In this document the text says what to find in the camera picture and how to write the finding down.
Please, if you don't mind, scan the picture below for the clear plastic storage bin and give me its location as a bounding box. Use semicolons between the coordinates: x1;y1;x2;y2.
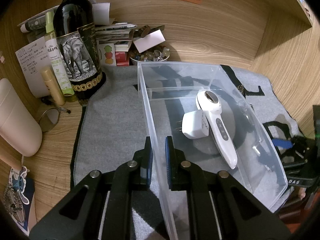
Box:
137;62;288;239

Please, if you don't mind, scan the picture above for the white power adapter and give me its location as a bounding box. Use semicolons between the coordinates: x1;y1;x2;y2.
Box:
178;109;209;140

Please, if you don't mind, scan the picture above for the white handheld massager device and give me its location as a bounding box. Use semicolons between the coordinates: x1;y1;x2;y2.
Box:
196;90;238;169

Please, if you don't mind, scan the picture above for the grey mat with black letters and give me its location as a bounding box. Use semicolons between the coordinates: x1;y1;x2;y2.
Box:
71;62;300;239

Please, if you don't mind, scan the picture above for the sticker card with metal ornament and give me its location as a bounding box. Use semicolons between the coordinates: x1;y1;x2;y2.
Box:
3;166;37;236

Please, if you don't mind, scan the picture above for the small round mirror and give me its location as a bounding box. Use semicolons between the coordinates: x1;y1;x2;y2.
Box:
39;107;60;133

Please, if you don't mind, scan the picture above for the pink thermos bottle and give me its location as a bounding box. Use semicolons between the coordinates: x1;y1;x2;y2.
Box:
1;78;42;157

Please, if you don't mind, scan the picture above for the wooden shelf board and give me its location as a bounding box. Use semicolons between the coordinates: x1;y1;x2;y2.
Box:
289;0;314;28

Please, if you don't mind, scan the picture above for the yellow lip balm tube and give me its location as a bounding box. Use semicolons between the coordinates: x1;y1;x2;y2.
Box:
41;66;65;106

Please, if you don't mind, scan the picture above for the white bowl of pebbles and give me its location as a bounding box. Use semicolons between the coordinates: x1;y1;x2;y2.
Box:
128;45;170;65

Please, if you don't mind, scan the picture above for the green white spray bottle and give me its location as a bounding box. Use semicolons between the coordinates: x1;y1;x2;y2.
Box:
44;10;74;97

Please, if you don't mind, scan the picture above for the handwritten paper note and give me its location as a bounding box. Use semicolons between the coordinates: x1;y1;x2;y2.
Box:
15;37;50;98

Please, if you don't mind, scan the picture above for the dark wine bottle elephant label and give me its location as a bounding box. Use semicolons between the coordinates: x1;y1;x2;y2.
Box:
53;0;106;105

